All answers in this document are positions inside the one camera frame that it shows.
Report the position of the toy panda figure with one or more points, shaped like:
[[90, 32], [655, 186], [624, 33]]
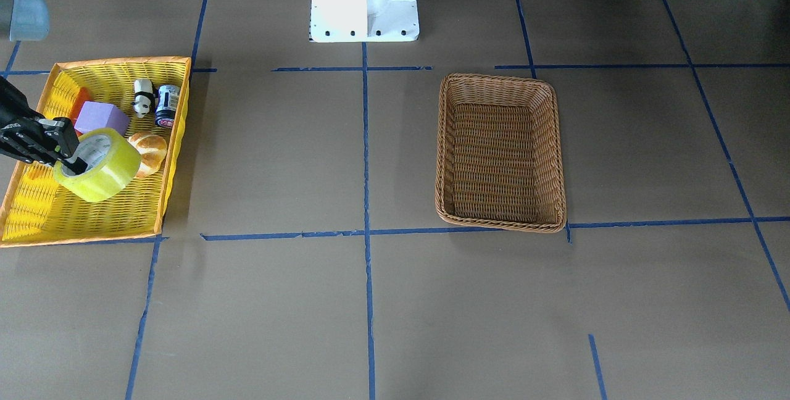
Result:
[[145, 98]]

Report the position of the small dark can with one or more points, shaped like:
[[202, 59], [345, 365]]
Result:
[[168, 98]]

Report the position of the toy croissant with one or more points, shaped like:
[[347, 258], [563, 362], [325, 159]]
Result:
[[153, 151]]

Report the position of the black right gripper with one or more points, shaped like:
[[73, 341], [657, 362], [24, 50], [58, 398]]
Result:
[[24, 137]]

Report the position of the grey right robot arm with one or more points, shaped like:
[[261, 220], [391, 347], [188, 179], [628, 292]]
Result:
[[25, 20]]

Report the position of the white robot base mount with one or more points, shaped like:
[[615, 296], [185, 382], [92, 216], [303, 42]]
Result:
[[364, 21]]

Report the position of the purple foam block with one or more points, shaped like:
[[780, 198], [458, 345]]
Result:
[[100, 115]]

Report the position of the toy carrot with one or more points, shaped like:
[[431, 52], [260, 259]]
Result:
[[82, 96]]

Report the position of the brown wicker basket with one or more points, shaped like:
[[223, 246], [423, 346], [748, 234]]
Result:
[[499, 155]]

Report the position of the yellow tape roll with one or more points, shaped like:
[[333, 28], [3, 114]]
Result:
[[104, 163]]

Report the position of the yellow plastic basket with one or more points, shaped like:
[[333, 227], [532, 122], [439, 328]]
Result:
[[37, 211]]

